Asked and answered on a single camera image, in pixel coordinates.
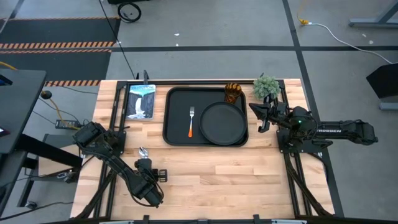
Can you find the black serving tray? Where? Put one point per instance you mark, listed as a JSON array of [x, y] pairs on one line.
[[178, 124]]

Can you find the black aluminium table frame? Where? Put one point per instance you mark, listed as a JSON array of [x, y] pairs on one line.
[[202, 82]]

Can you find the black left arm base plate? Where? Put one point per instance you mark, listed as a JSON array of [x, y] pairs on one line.
[[119, 146]]

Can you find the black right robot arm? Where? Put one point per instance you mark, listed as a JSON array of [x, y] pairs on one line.
[[342, 130]]

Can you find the grey metal desk leg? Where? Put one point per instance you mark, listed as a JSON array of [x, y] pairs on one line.
[[373, 21]]

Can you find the grey metal foot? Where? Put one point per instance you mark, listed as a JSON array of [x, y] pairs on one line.
[[388, 106]]

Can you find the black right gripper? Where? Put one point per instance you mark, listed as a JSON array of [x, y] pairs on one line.
[[280, 114]]

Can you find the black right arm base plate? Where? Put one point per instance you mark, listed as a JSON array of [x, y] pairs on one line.
[[284, 146]]

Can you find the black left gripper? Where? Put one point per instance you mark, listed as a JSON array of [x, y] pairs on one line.
[[145, 170]]

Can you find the black desk top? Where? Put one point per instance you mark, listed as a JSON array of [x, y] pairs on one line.
[[18, 109]]

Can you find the black angled panel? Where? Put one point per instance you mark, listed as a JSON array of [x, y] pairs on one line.
[[384, 81]]

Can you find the black mat with hazard stripes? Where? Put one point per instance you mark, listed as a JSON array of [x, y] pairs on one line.
[[56, 65], [62, 31]]

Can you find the waterfall picture card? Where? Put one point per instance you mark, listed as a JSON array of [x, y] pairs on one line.
[[140, 102]]

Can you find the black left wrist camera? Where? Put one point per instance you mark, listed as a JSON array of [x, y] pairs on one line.
[[163, 175]]

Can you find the black desk leg frame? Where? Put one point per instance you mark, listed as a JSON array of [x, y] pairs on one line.
[[46, 152]]

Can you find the black power supply brick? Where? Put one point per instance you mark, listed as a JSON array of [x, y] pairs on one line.
[[66, 124]]

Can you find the small green potted plant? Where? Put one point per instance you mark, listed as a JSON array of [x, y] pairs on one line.
[[265, 87]]

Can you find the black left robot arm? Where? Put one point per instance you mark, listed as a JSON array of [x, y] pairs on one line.
[[124, 174]]

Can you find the black round plate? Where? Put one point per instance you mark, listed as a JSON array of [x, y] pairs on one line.
[[223, 124]]

